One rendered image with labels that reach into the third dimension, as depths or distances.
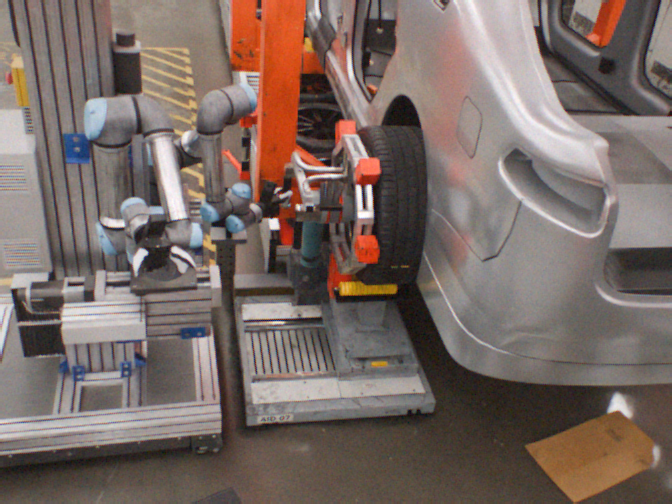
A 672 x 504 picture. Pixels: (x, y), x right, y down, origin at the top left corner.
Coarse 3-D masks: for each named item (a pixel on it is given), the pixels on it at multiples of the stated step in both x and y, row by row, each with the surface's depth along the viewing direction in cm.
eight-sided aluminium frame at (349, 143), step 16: (352, 144) 282; (336, 160) 306; (352, 160) 270; (368, 192) 267; (368, 208) 266; (368, 224) 267; (336, 240) 313; (336, 256) 304; (352, 256) 275; (352, 272) 294
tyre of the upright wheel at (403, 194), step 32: (384, 128) 282; (416, 128) 285; (384, 160) 266; (416, 160) 268; (384, 192) 262; (416, 192) 265; (384, 224) 264; (416, 224) 266; (384, 256) 270; (416, 256) 273
